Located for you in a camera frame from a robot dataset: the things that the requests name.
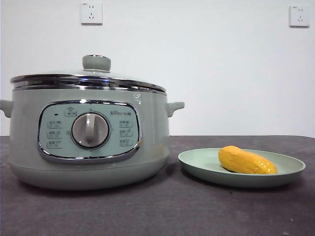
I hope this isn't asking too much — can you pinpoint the glass lid with green knob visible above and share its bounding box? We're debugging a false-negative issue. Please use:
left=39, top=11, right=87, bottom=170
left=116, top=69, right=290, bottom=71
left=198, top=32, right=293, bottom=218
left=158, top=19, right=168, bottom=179
left=9, top=55, right=167, bottom=94

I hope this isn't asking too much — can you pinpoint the yellow corn cob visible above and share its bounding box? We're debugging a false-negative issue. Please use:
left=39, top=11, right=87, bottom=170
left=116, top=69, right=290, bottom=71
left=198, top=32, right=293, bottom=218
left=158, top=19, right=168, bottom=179
left=218, top=145, right=278, bottom=175

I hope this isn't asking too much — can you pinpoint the pale green round plate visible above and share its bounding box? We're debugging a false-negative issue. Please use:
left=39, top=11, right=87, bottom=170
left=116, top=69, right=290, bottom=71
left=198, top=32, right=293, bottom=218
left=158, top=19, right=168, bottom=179
left=177, top=147, right=307, bottom=189

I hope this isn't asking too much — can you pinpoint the pale green electric steamer pot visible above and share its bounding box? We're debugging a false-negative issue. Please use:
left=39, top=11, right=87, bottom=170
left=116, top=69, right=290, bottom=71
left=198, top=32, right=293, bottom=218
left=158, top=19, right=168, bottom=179
left=0, top=87, right=185, bottom=191

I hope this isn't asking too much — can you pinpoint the white wall socket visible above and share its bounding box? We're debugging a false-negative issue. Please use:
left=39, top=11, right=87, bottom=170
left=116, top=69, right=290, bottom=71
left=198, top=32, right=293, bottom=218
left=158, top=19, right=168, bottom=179
left=289, top=4, right=310, bottom=28
left=81, top=1, right=103, bottom=25

